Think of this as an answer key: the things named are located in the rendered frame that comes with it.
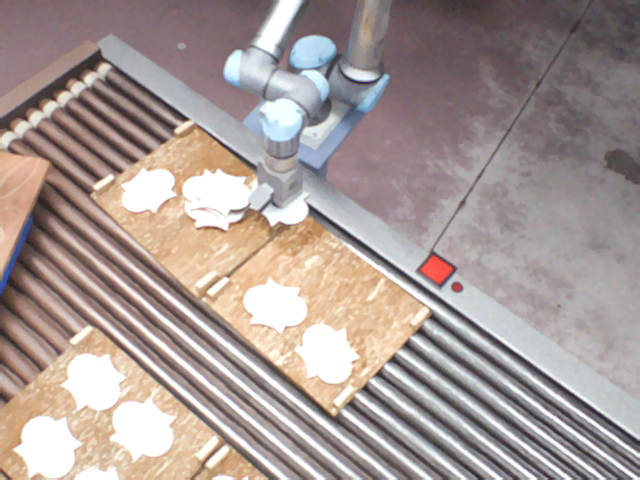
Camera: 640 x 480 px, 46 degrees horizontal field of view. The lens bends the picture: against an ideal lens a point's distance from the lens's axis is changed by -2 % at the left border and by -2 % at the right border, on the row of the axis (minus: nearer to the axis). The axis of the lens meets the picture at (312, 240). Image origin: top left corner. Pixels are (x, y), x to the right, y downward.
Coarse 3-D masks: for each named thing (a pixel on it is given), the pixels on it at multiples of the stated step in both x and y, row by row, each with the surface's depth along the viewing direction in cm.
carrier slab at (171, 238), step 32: (160, 160) 203; (192, 160) 203; (224, 160) 204; (128, 224) 192; (160, 224) 192; (192, 224) 193; (256, 224) 194; (160, 256) 187; (192, 256) 188; (224, 256) 188; (192, 288) 183
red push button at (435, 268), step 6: (432, 258) 192; (438, 258) 192; (426, 264) 191; (432, 264) 191; (438, 264) 191; (444, 264) 191; (420, 270) 190; (426, 270) 190; (432, 270) 190; (438, 270) 190; (444, 270) 190; (450, 270) 191; (432, 276) 189; (438, 276) 189; (444, 276) 189; (438, 282) 189
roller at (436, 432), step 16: (32, 112) 211; (48, 128) 209; (64, 144) 207; (80, 144) 207; (80, 160) 205; (96, 160) 204; (96, 176) 204; (368, 384) 175; (384, 384) 175; (384, 400) 174; (400, 400) 172; (416, 416) 171; (432, 432) 169; (448, 432) 169; (448, 448) 168; (464, 448) 167; (464, 464) 167; (480, 464) 166
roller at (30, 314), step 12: (12, 288) 182; (12, 300) 180; (24, 300) 181; (24, 312) 179; (36, 312) 179; (36, 324) 178; (48, 324) 178; (48, 336) 176; (60, 336) 176; (60, 348) 175
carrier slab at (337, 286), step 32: (256, 256) 189; (288, 256) 189; (320, 256) 190; (352, 256) 190; (320, 288) 185; (352, 288) 185; (384, 288) 186; (224, 320) 180; (320, 320) 180; (352, 320) 181; (384, 320) 181; (288, 352) 176; (384, 352) 177; (320, 384) 172; (352, 384) 172
